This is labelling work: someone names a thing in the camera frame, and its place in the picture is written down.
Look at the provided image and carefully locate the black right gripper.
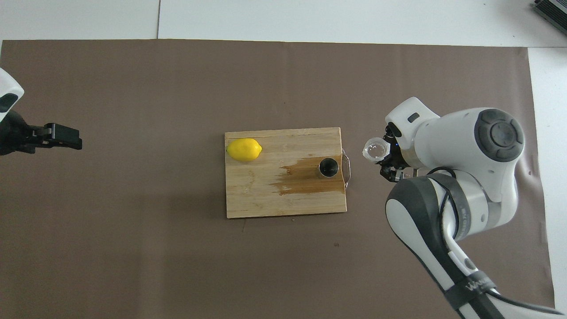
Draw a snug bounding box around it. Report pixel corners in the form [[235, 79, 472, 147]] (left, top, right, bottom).
[[379, 124, 418, 183]]

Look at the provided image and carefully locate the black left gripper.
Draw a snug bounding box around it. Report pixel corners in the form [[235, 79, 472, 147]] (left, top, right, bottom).
[[0, 111, 83, 156]]

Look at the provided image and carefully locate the clear textured glass cup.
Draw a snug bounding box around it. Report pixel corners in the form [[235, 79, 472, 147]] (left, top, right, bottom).
[[362, 137, 391, 162]]

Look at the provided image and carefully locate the steel double jigger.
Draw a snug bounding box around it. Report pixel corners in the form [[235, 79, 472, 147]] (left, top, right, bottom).
[[318, 157, 340, 178]]

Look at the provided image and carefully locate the wooden cutting board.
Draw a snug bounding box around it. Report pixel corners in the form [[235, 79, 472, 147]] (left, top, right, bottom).
[[224, 127, 347, 219]]

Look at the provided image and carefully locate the yellow lemon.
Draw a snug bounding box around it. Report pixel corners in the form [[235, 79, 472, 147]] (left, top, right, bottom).
[[226, 138, 263, 162]]

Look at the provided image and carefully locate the brown paper table mat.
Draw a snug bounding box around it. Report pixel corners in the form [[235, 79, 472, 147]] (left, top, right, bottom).
[[0, 39, 557, 319]]

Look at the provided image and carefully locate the grey ribbed metal device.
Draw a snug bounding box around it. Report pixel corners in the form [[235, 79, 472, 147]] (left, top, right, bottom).
[[533, 0, 567, 36]]

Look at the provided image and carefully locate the metal cutting board handle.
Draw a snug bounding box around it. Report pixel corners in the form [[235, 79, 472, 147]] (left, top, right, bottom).
[[340, 150, 353, 189]]

